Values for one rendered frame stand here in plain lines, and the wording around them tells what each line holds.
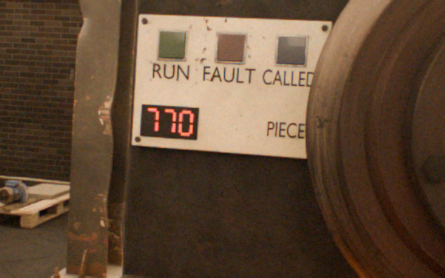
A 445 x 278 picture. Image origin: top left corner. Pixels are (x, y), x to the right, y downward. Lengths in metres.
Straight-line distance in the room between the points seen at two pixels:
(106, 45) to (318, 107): 2.83
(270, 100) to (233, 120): 0.05
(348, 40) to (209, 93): 0.22
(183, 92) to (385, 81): 0.29
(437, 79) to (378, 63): 0.08
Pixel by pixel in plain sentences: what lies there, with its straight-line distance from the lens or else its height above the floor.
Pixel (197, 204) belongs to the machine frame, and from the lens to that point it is 0.77.
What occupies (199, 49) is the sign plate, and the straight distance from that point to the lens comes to 0.74.
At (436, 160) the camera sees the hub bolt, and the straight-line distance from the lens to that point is 0.51.
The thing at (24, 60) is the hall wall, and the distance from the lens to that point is 7.66.
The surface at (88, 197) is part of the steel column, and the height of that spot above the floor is 0.52.
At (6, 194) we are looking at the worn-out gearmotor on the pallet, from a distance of 5.09.
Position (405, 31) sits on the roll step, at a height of 1.21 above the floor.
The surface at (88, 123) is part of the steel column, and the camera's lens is 3.39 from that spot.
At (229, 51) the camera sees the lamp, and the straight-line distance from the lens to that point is 0.73.
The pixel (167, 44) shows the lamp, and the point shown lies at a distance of 0.75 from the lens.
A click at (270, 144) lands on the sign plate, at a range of 0.73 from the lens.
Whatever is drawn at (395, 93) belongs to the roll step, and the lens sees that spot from 0.56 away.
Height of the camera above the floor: 1.12
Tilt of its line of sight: 3 degrees down
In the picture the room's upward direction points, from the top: 4 degrees clockwise
